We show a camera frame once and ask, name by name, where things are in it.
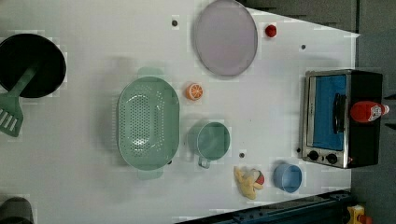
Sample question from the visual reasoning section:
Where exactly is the blue bowl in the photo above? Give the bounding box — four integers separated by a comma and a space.
273, 163, 303, 193

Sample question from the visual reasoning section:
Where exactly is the peeled banana toy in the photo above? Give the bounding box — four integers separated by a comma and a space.
233, 166, 263, 200

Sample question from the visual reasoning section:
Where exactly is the orange slice toy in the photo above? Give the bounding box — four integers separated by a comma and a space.
185, 83, 204, 101

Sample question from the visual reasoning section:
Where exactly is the red strawberry toy by banana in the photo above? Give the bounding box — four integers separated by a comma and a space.
256, 171, 265, 185

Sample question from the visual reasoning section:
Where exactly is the green spatula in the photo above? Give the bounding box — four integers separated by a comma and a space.
0, 64, 39, 137

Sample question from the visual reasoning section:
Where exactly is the green oval colander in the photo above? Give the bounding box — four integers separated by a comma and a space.
117, 67, 180, 180

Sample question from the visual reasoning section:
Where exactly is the black cylinder post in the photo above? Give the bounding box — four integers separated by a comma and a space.
0, 197, 35, 224

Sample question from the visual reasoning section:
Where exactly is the grey round plate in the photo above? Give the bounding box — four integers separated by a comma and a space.
193, 0, 258, 76

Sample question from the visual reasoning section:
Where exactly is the red ketchup bottle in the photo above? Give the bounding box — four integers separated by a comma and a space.
350, 101, 389, 123

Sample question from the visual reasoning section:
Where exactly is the green mug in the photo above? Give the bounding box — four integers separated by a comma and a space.
187, 121, 231, 169

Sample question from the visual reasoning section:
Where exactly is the small red strawberry toy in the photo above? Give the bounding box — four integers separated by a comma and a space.
264, 24, 277, 38

